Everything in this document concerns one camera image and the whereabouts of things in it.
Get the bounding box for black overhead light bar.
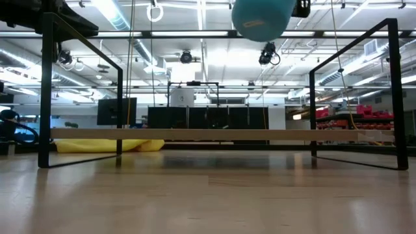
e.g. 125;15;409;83
0;29;416;39

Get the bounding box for blue plastic mug with handle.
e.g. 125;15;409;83
231;0;297;43

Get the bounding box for black metal frame stand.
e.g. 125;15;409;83
166;81;220;108

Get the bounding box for shelf with red bins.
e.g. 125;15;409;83
315;104;395;130

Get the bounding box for white box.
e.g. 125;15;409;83
170;88;195;108

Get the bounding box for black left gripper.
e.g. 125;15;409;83
53;0;99;43

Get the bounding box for black round ceiling fixture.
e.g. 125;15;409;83
179;50;194;64
58;50;73;65

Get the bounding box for white cable loop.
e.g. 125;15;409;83
146;2;164;23

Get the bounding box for black office chair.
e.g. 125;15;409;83
0;109;39;155

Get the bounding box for black ceiling fixture with cable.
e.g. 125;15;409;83
258;42;281;66

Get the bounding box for black monitor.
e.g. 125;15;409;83
96;97;138;126

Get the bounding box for yellow hanging cable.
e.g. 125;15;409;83
330;0;360;131
125;0;136;128

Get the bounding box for black partition panels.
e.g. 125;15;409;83
148;106;270;130

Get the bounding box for yellow cloth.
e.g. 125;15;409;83
54;138;165;154

